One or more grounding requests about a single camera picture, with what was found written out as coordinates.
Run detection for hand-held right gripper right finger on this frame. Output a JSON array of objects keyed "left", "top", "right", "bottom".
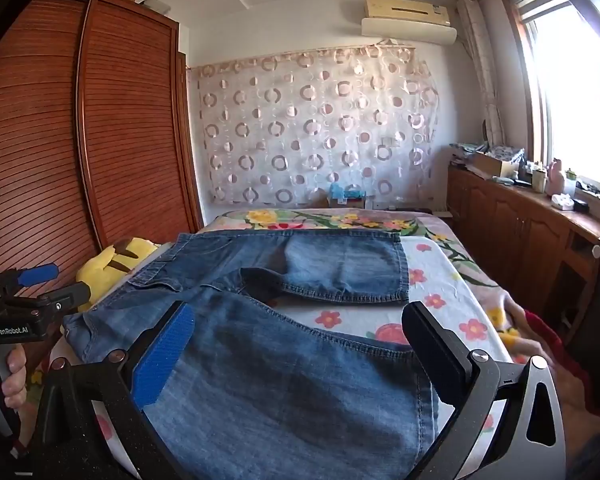
[{"left": 401, "top": 302, "right": 567, "bottom": 480}]

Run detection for pale window curtain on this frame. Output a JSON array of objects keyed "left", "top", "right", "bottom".
[{"left": 455, "top": 0, "right": 507, "bottom": 147}]

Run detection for white fruit print sheet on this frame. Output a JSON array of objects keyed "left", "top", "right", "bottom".
[{"left": 55, "top": 232, "right": 515, "bottom": 480}]

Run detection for yellow plush toy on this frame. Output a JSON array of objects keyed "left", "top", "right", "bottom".
[{"left": 76, "top": 237, "right": 162, "bottom": 314}]

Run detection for cardboard box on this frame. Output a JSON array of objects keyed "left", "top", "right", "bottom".
[{"left": 472, "top": 152, "right": 522, "bottom": 179}]

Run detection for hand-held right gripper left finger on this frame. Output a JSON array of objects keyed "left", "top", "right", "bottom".
[{"left": 15, "top": 301, "right": 196, "bottom": 480}]

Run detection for wooden framed window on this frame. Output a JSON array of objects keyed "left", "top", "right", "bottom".
[{"left": 499, "top": 0, "right": 600, "bottom": 188}]

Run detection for long wooden sideboard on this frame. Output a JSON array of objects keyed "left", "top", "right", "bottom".
[{"left": 447, "top": 160, "right": 600, "bottom": 343}]

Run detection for white air conditioner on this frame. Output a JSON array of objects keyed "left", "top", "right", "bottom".
[{"left": 361, "top": 0, "right": 459, "bottom": 44}]

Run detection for circle pattern sheer curtain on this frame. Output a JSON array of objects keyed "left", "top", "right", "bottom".
[{"left": 190, "top": 41, "right": 441, "bottom": 207}]

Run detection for brown slatted wardrobe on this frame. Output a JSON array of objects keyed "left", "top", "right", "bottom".
[{"left": 0, "top": 0, "right": 204, "bottom": 361}]

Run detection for blue carton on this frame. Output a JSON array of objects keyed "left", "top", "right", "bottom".
[{"left": 327, "top": 183, "right": 367, "bottom": 209}]

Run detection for blue denim pants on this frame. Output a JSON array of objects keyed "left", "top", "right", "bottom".
[{"left": 62, "top": 230, "right": 441, "bottom": 480}]

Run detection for blue patterned cloth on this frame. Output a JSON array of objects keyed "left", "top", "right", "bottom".
[{"left": 450, "top": 141, "right": 526, "bottom": 162}]

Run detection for pink figurine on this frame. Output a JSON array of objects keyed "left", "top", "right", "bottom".
[{"left": 545, "top": 157, "right": 569, "bottom": 196}]

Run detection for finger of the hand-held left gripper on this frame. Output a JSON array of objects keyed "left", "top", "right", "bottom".
[
  {"left": 40, "top": 282, "right": 93, "bottom": 317},
  {"left": 0, "top": 265, "right": 60, "bottom": 302}
]

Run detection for person's left hand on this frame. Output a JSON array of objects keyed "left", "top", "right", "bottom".
[{"left": 0, "top": 346, "right": 29, "bottom": 427}]

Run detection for dark wooden chair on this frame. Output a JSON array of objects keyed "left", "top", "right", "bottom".
[{"left": 550, "top": 240, "right": 600, "bottom": 391}]

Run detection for pink floral blanket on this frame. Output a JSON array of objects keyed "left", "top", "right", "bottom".
[{"left": 200, "top": 208, "right": 600, "bottom": 441}]

